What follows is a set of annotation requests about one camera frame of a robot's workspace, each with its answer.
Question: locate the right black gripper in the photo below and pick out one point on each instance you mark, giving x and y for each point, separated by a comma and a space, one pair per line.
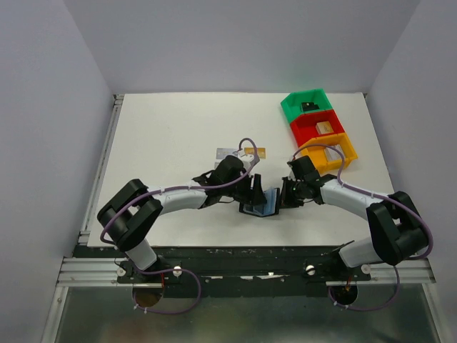
285, 193

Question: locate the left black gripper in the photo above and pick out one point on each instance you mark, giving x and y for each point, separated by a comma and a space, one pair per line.
248, 193

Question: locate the black leather card holder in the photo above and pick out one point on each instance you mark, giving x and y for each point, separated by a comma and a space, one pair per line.
258, 211

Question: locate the gold credit card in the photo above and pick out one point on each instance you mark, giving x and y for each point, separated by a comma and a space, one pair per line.
261, 152

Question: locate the silver grey credit card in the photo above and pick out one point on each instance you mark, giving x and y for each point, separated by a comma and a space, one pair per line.
222, 153

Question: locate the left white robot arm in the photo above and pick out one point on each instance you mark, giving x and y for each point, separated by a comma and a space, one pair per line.
130, 214

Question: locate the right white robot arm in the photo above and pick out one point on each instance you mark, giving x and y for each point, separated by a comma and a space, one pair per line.
397, 231

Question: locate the yellow plastic bin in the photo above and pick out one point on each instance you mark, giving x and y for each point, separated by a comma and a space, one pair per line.
325, 159

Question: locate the white box in yellow bin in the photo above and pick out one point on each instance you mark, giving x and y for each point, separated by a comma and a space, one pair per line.
334, 153

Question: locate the red plastic bin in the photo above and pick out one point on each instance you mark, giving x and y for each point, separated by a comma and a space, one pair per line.
304, 127

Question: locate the white box in red bin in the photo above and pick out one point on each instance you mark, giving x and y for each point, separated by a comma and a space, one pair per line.
324, 127

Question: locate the black part in green bin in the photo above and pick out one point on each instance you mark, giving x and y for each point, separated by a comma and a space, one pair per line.
309, 106

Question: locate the green plastic bin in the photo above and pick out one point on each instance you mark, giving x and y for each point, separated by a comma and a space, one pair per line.
291, 105

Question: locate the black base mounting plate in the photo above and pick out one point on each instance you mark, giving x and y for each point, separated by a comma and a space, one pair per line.
244, 271

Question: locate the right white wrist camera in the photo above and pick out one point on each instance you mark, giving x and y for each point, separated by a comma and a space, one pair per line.
291, 176

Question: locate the aluminium extrusion rail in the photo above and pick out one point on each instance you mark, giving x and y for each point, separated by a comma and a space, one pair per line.
84, 232

